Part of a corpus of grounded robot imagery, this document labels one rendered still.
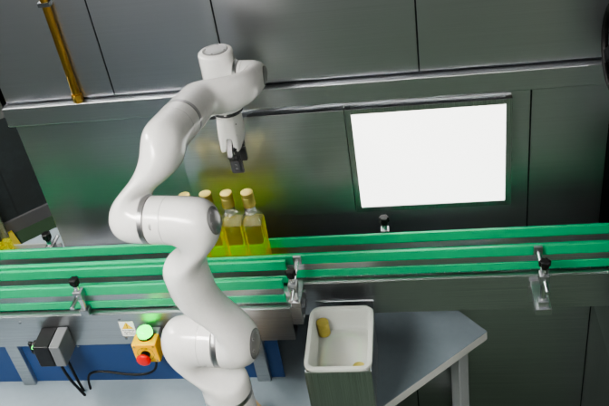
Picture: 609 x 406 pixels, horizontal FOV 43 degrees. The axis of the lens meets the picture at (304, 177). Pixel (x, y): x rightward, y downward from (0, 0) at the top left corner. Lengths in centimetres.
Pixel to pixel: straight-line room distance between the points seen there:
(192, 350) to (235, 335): 11
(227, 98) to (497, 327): 127
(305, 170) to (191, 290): 63
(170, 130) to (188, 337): 52
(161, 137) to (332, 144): 68
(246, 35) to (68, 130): 61
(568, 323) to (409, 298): 62
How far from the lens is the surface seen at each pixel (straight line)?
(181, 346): 183
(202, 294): 169
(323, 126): 207
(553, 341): 267
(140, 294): 221
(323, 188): 218
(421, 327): 243
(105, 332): 232
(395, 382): 230
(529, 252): 213
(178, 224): 153
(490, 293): 219
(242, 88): 176
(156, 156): 153
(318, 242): 219
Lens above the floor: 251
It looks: 34 degrees down
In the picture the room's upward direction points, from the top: 9 degrees counter-clockwise
